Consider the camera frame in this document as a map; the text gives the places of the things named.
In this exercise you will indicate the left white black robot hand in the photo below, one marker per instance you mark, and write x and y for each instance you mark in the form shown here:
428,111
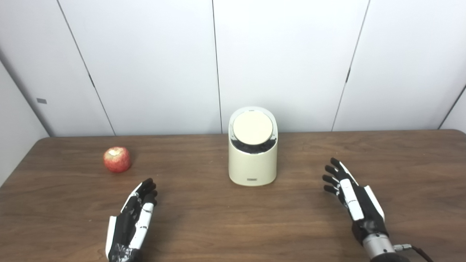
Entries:
125,225

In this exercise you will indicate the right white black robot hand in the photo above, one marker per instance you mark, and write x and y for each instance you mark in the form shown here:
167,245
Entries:
366,211

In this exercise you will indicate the red apple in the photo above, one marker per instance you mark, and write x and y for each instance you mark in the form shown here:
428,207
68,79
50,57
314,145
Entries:
117,160

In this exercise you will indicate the cream-colored round bin lid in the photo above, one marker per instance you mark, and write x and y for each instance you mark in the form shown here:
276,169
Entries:
252,127

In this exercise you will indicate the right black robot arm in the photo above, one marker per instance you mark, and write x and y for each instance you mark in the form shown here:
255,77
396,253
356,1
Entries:
378,249

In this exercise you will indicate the cream-colored bin body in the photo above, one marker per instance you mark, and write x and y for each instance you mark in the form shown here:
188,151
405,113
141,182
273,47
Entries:
252,167

